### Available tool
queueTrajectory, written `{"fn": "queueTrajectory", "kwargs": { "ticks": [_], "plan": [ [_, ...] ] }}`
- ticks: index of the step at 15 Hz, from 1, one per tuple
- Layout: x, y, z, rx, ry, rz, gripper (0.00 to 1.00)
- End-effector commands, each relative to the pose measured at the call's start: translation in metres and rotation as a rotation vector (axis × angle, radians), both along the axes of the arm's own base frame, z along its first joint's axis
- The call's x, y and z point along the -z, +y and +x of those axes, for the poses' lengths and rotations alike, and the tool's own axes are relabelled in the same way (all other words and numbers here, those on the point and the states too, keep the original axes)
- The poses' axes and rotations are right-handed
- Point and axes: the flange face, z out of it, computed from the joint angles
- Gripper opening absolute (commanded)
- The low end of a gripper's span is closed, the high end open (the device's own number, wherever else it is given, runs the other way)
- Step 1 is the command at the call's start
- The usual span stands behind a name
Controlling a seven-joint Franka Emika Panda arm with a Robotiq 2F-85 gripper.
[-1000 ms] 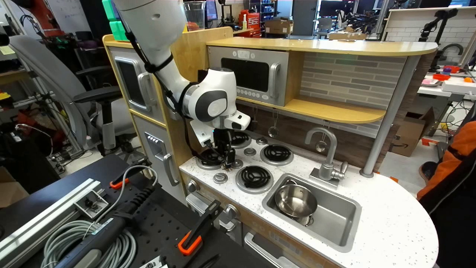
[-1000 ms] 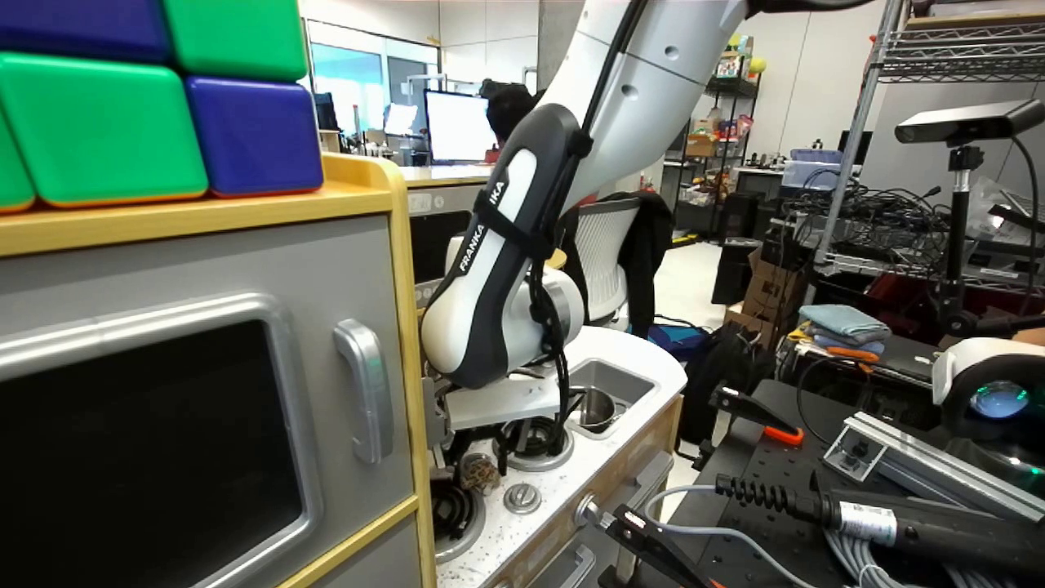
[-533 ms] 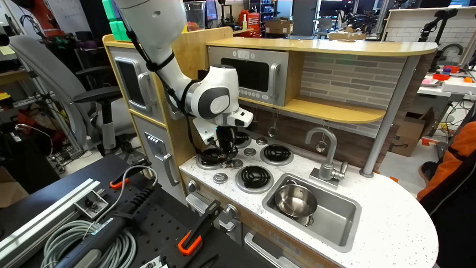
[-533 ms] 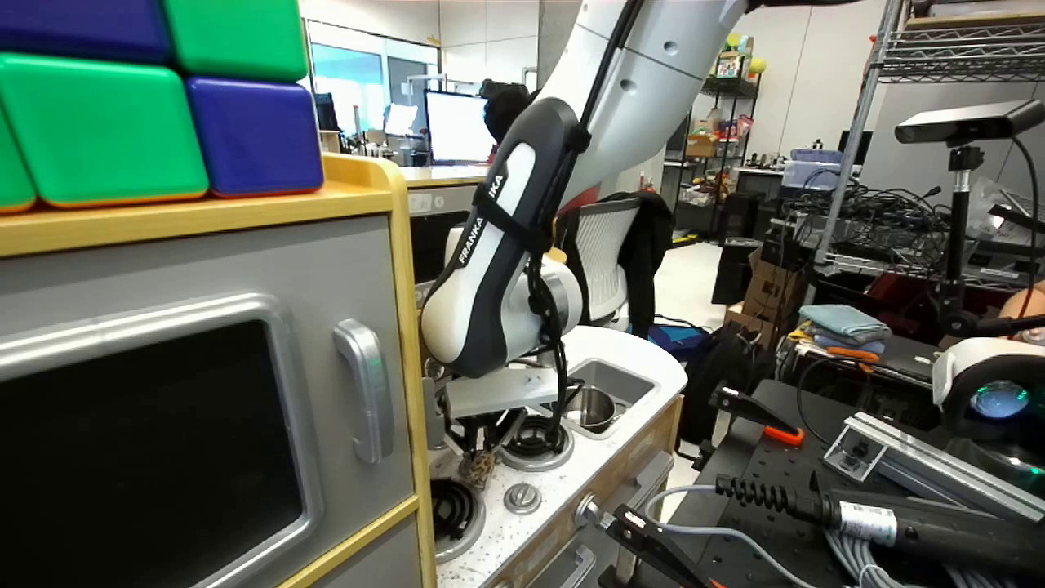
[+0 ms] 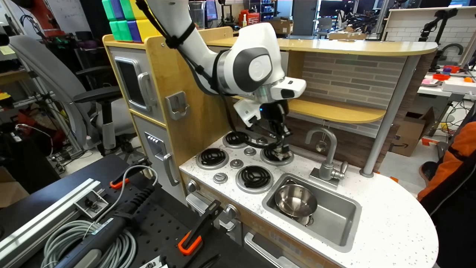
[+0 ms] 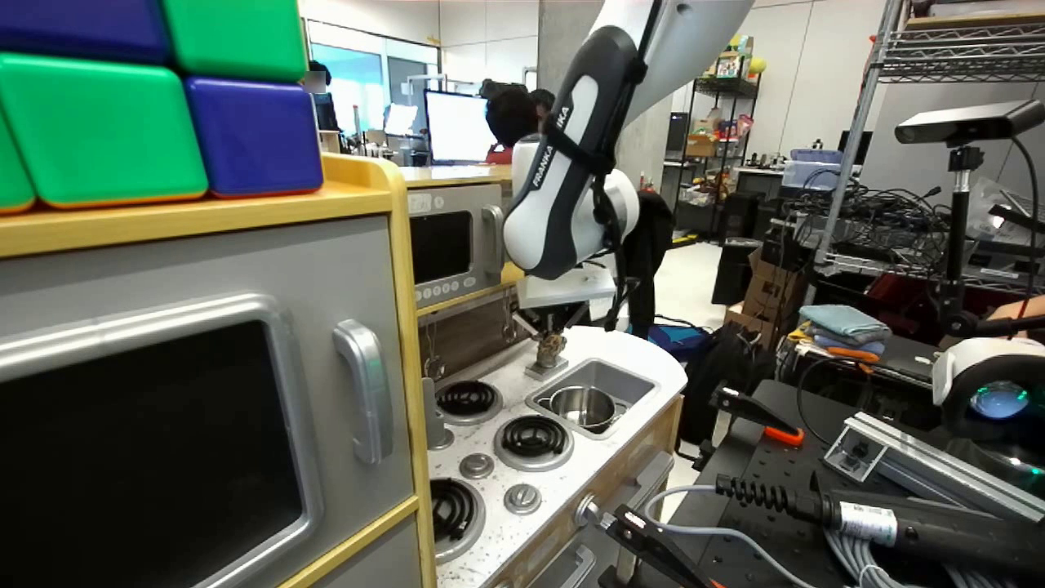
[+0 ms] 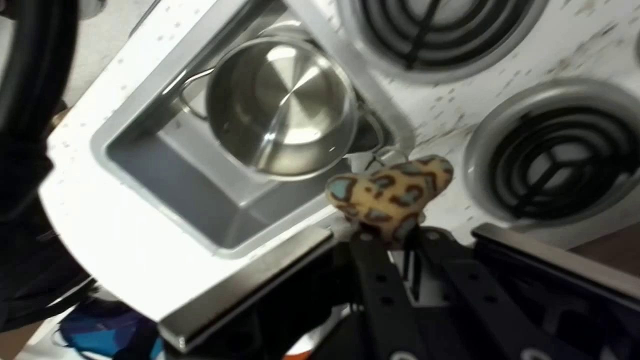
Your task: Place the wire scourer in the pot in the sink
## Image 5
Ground grey wall phone holder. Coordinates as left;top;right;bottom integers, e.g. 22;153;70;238
165;89;191;122

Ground black coil toy burner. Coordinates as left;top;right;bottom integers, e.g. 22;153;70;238
197;147;231;171
222;129;252;148
259;144;295;166
235;163;275;193

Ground orange black bar clamp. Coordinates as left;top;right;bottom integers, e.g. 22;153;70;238
176;198;225;257
109;175;131;190

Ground black grey hose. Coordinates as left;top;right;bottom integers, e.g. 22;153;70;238
54;172;156;268

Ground white cluttered work table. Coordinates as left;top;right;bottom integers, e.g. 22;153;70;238
418;64;476;101

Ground grey bracket with knob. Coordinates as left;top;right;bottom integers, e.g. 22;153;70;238
73;190;110;220

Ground grey tower door handle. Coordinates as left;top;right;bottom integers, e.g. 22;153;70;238
161;151;182;187

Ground small steel pot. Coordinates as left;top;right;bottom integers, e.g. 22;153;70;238
272;181;318;220

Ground grey office chair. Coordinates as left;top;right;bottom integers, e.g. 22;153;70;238
8;32;128;157

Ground thin grey cable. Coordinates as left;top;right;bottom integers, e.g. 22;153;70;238
95;163;155;224

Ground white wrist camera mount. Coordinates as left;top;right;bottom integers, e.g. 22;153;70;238
232;98;265;128

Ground grey cabinet door handle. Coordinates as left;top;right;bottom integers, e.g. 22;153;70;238
244;232;299;268

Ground white pegboard panel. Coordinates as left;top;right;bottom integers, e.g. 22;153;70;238
381;4;476;65

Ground multicolour block cube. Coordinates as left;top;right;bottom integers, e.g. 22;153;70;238
101;0;162;43

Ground grey toy sink basin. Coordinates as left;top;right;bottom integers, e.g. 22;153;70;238
262;171;363;253

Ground wooden toy kitchen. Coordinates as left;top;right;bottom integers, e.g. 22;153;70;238
101;25;440;268

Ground grey oven door handle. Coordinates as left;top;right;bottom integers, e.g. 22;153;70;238
185;192;244;244

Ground coiled grey cable bundle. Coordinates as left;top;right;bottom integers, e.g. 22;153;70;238
39;217;138;268

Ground grey microwave door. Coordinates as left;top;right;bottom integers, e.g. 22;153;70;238
112;55;159;117

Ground grey kitchen support pole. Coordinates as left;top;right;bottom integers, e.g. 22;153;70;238
360;53;423;178

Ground black pegboard table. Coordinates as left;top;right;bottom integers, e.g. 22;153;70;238
0;153;259;268

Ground grey microwave door handle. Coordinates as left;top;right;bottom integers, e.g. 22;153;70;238
137;71;155;111

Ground grey toy faucet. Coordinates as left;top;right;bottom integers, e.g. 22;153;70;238
304;126;350;187

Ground curved wooden kitchen shelf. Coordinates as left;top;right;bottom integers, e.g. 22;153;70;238
287;95;388;125

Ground aluminium profile rail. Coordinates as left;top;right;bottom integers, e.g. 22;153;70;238
0;177;103;268

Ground person in orange jacket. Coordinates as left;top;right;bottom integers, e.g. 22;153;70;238
415;117;476;268

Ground brown cardboard box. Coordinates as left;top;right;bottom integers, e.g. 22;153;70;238
391;105;437;157

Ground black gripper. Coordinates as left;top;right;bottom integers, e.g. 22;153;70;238
257;99;295;154

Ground black robot cable sleeve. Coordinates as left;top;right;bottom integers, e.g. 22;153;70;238
136;0;235;101

